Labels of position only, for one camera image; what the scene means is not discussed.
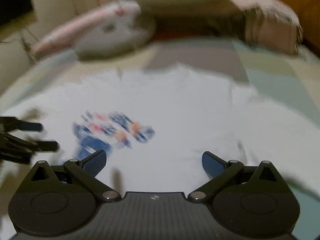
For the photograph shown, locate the white printed sweatshirt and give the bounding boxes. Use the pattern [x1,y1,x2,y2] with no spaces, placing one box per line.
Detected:
[5,64,319,194]

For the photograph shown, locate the grey storage bag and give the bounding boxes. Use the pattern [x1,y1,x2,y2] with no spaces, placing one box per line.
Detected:
[73,12,156,61]

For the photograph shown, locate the patchwork pastel bed sheet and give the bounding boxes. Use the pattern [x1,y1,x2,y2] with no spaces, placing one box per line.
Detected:
[1,38,319,239]

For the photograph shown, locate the black wall cables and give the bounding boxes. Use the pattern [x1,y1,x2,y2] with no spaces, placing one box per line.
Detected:
[0,27,41,66]

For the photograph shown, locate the brown patterned pillow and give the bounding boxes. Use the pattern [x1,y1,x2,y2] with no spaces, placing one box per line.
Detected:
[230,0,303,55]

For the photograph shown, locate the black wall television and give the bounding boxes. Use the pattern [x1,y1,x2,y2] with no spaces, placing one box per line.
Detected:
[0,0,34,26]

